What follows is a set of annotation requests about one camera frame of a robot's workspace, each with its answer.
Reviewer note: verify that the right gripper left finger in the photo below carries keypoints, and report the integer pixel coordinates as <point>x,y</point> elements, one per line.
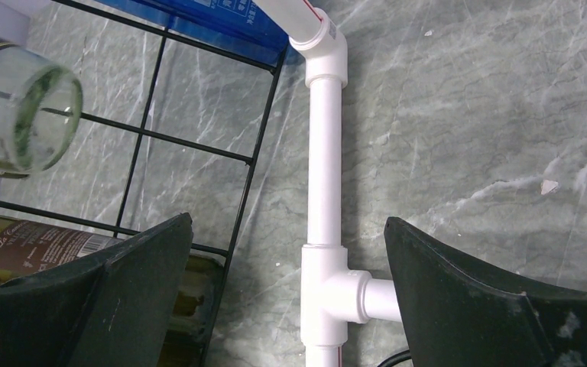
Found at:
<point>109,308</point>

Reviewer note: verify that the black wire wine rack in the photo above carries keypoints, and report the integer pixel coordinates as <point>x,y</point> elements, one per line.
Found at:
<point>169,125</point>

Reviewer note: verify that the blue square glass bottle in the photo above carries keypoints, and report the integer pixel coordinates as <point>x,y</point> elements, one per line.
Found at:
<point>237,26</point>

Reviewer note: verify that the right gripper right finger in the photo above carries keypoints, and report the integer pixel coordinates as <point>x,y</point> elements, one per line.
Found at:
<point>458,310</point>

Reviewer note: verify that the white PVC pipe frame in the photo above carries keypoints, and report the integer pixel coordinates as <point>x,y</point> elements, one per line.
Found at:
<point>331,294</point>

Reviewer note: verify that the clear glass bottle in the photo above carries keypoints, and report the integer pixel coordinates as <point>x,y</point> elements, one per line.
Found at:
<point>40,109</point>

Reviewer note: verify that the dark labelled wine bottle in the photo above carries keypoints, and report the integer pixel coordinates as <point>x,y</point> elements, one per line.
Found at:
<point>27,247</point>

